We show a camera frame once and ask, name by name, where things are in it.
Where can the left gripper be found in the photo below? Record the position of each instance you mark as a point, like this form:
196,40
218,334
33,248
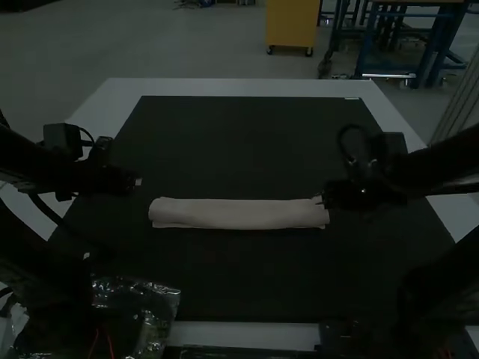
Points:
108,175

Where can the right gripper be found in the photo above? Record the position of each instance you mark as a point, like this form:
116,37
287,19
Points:
348,196

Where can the pale towel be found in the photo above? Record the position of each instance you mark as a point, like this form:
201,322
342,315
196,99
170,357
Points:
239,213

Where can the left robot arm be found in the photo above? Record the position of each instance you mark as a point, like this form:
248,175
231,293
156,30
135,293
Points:
30,164

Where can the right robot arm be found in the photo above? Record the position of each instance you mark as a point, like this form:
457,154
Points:
441,168

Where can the black mat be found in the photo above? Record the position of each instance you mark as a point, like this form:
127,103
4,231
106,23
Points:
239,149

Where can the blue metal rack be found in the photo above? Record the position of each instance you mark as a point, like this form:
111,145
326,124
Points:
430,33

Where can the yellow wheeled cabinet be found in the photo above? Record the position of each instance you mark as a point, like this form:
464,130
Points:
292,22

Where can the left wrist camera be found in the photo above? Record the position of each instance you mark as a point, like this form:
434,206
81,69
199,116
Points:
61,140

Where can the aluminium profile post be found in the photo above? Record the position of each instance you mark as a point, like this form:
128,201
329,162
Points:
458,97

